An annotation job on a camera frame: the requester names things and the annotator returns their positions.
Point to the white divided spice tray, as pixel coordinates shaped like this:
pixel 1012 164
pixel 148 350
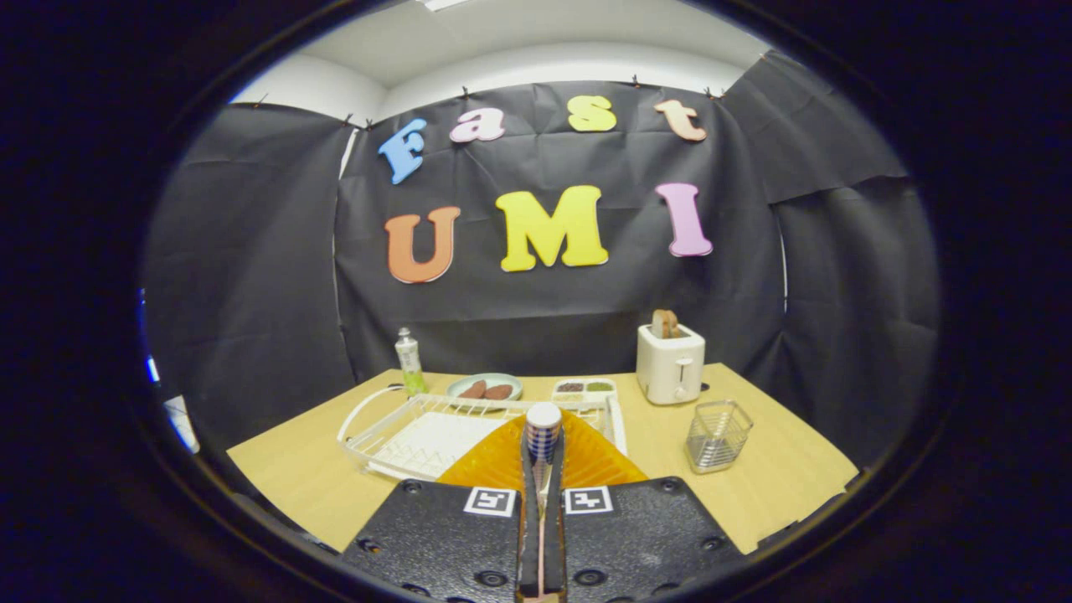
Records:
pixel 584 394

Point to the brown bread slice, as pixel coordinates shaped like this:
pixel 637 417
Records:
pixel 664 322

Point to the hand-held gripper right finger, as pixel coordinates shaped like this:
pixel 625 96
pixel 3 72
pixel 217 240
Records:
pixel 554 553

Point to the green dish soap bottle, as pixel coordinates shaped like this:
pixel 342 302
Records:
pixel 409 360

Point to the pale green plate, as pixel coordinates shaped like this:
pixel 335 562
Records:
pixel 486 378

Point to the brown sausage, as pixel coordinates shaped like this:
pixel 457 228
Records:
pixel 499 392
pixel 473 390

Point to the white toaster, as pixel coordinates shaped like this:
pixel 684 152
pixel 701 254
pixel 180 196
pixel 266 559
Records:
pixel 670 368

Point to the ceiling light panel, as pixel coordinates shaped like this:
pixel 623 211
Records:
pixel 440 3

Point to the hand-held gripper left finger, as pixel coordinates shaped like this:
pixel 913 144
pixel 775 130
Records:
pixel 529 553

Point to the white flat object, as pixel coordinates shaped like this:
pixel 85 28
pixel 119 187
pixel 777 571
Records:
pixel 182 423

